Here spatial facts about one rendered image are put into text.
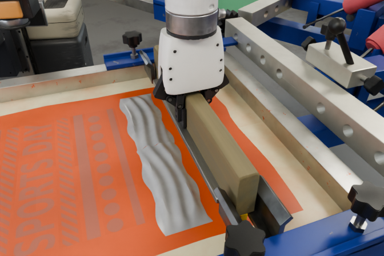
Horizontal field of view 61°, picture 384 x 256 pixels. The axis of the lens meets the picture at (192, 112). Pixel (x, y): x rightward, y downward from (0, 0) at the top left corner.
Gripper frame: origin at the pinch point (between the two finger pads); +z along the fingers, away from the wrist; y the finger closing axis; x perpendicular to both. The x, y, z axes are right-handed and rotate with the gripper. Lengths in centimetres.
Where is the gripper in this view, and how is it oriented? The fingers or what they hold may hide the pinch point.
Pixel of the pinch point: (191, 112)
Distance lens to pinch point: 57.4
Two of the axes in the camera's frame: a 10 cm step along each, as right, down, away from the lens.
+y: -9.4, 2.0, -2.8
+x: 3.4, 5.4, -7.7
